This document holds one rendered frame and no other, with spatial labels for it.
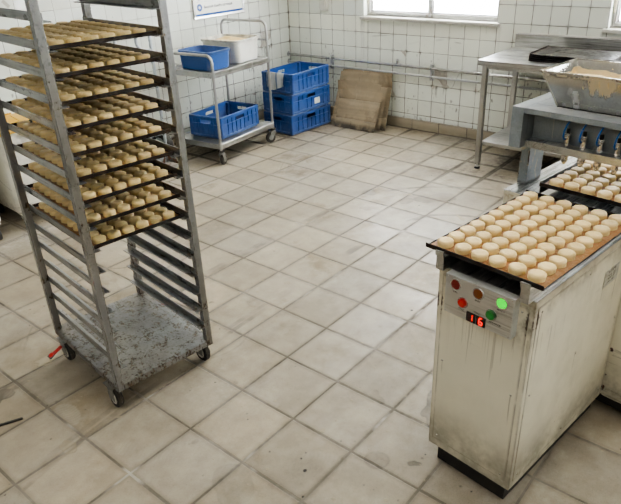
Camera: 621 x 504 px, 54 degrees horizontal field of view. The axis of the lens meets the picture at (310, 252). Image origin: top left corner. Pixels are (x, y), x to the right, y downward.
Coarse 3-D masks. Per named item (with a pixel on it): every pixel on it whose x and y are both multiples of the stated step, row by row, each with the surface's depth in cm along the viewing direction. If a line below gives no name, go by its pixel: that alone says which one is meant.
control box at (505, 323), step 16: (448, 272) 192; (448, 288) 193; (464, 288) 188; (480, 288) 184; (496, 288) 182; (448, 304) 195; (480, 304) 186; (496, 304) 181; (512, 304) 177; (480, 320) 188; (496, 320) 183; (512, 320) 179; (512, 336) 182
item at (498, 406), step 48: (576, 288) 192; (480, 336) 194; (528, 336) 181; (576, 336) 207; (432, 384) 219; (480, 384) 201; (528, 384) 190; (576, 384) 223; (432, 432) 227; (480, 432) 209; (528, 432) 204; (480, 480) 221
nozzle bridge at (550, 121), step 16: (544, 96) 245; (512, 112) 236; (528, 112) 231; (544, 112) 226; (560, 112) 223; (576, 112) 223; (592, 112) 222; (512, 128) 238; (528, 128) 239; (544, 128) 237; (560, 128) 233; (576, 128) 228; (592, 128) 224; (608, 128) 220; (512, 144) 240; (528, 144) 239; (544, 144) 234; (560, 144) 232; (576, 144) 230; (592, 144) 226; (608, 144) 221; (528, 160) 249; (592, 160) 223; (608, 160) 218; (528, 176) 253
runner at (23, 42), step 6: (0, 36) 223; (6, 36) 219; (12, 36) 215; (6, 42) 221; (12, 42) 217; (18, 42) 213; (24, 42) 209; (30, 42) 205; (30, 48) 207; (48, 48) 196
